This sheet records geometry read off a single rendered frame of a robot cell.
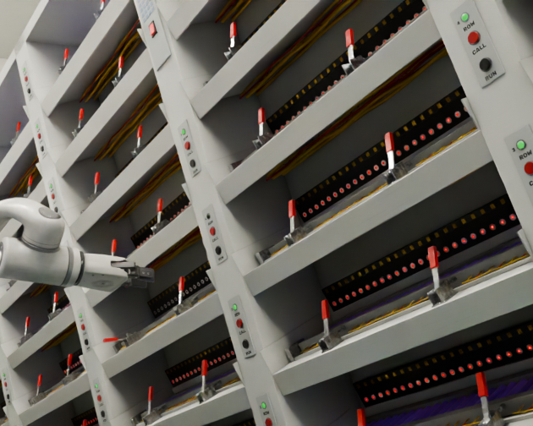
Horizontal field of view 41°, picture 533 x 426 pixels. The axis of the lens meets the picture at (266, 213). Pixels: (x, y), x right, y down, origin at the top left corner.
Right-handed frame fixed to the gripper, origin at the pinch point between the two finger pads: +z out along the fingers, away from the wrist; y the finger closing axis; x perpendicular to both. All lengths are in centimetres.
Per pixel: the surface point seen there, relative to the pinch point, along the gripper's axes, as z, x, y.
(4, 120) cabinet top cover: -9, 93, -92
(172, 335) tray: 10.0, -11.0, -5.1
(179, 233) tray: 5.1, 8.0, 9.0
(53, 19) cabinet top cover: -13, 92, -30
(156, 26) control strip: -7, 51, 24
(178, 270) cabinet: 23.2, 14.2, -24.8
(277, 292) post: 17.0, -10.6, 27.3
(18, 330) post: 7, 21, -113
